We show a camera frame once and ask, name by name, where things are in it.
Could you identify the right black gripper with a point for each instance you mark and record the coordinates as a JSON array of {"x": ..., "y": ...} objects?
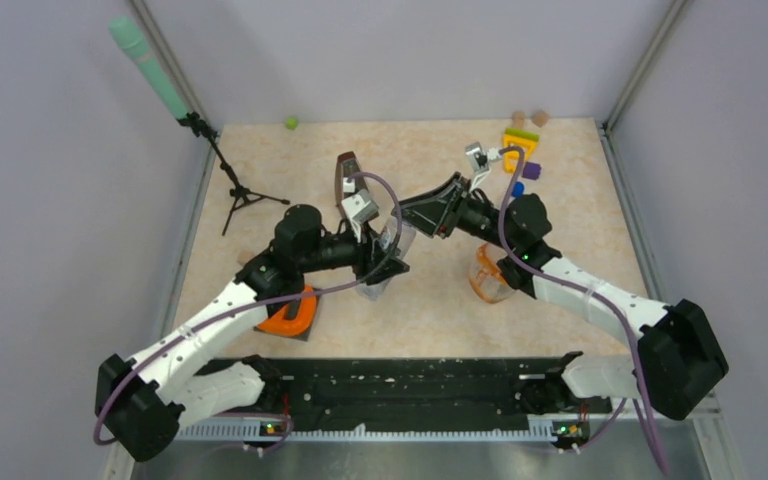
[{"x": 436, "y": 214}]

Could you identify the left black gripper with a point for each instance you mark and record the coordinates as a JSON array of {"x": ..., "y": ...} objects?
[{"x": 373, "y": 262}]

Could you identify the clear small water bottle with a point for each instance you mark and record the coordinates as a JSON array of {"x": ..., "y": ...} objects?
[{"x": 408, "y": 234}]

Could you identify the orange juice bottle yellow cap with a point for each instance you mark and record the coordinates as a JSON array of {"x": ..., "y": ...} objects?
[{"x": 485, "y": 277}]

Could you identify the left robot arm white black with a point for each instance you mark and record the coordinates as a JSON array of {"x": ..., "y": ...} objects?
[{"x": 144, "y": 401}]

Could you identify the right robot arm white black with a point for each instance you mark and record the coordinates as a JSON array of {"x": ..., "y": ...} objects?
[{"x": 674, "y": 359}]

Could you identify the blue cap labelled bottle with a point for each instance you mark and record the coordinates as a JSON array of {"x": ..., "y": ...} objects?
[{"x": 518, "y": 190}]

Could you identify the dark grey square mat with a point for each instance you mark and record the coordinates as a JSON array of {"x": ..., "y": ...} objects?
[{"x": 311, "y": 324}]

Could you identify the orange tape dispenser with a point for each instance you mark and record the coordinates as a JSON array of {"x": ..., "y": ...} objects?
[{"x": 291, "y": 314}]

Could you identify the brown wooden metronome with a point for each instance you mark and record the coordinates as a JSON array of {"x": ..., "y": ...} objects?
[{"x": 346, "y": 164}]

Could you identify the purple cube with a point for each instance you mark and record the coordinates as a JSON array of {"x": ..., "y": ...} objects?
[{"x": 532, "y": 171}]

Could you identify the yellow triangular toy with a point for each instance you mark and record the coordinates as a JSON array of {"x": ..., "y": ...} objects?
[{"x": 526, "y": 141}]

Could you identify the tan wooden block left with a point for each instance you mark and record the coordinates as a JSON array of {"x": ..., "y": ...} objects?
[{"x": 518, "y": 120}]

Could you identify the tan wooden block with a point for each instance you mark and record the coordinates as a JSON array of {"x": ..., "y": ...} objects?
[
  {"x": 518, "y": 120},
  {"x": 540, "y": 118}
]

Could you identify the tan wooden block right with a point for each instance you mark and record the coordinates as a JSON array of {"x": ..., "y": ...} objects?
[{"x": 540, "y": 118}]

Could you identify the black tripod microphone stand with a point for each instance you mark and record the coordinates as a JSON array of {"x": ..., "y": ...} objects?
[{"x": 242, "y": 196}]

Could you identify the small green cube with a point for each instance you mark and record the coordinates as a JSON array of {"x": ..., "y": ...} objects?
[{"x": 291, "y": 123}]

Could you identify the mint green microphone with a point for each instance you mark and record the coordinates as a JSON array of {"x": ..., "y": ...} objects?
[{"x": 130, "y": 39}]

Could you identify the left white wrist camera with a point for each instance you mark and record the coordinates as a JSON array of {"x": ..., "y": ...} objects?
[{"x": 357, "y": 203}]

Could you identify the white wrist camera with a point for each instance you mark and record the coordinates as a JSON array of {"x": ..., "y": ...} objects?
[
  {"x": 357, "y": 203},
  {"x": 481, "y": 162}
]

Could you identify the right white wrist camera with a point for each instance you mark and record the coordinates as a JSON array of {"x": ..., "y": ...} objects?
[{"x": 481, "y": 162}]

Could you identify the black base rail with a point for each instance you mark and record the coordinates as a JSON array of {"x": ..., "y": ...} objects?
[{"x": 417, "y": 395}]

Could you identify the grey toothed cable tray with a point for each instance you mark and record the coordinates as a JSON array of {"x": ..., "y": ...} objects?
[{"x": 230, "y": 429}]

